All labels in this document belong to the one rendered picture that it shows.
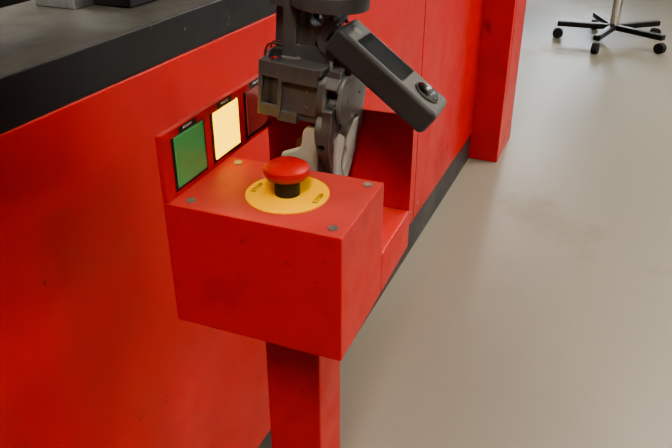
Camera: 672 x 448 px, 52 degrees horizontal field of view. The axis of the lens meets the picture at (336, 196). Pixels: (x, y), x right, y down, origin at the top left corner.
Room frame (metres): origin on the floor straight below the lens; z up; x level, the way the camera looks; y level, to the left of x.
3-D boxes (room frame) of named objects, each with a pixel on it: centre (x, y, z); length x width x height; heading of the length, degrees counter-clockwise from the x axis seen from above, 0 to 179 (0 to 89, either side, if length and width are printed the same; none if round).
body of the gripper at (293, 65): (0.62, 0.02, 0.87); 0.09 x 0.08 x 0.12; 68
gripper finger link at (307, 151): (0.61, 0.03, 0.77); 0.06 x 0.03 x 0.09; 68
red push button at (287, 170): (0.53, 0.04, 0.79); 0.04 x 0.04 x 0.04
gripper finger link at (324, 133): (0.60, 0.01, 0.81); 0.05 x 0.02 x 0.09; 158
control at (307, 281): (0.58, 0.03, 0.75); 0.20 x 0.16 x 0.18; 159
